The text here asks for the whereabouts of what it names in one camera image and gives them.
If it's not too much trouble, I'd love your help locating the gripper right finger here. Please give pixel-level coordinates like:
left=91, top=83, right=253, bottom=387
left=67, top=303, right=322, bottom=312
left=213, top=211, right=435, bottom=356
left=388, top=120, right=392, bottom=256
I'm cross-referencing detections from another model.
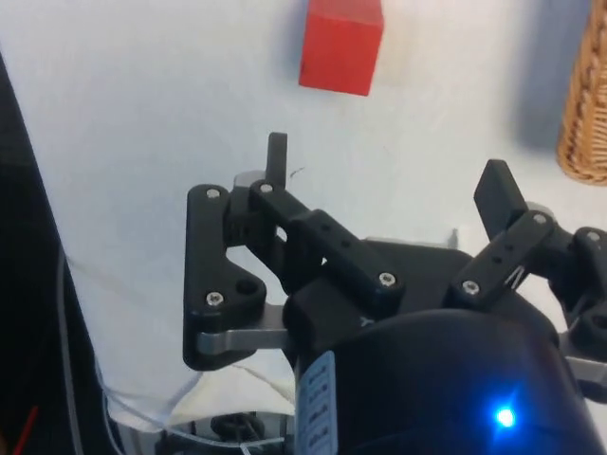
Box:
left=448, top=159, right=607, bottom=336

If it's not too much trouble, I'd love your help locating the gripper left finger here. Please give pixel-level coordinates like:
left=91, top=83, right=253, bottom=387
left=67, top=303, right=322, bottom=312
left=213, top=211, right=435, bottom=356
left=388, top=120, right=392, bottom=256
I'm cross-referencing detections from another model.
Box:
left=182, top=132, right=407, bottom=372

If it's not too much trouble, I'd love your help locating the red cube block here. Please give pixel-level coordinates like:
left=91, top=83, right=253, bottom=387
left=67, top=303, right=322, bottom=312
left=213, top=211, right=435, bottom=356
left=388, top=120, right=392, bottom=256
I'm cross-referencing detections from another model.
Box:
left=298, top=0, right=384, bottom=98

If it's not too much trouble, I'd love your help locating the wicker basket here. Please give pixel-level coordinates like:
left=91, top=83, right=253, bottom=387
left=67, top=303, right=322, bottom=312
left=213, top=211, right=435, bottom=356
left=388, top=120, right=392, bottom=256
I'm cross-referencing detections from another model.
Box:
left=555, top=0, right=607, bottom=185

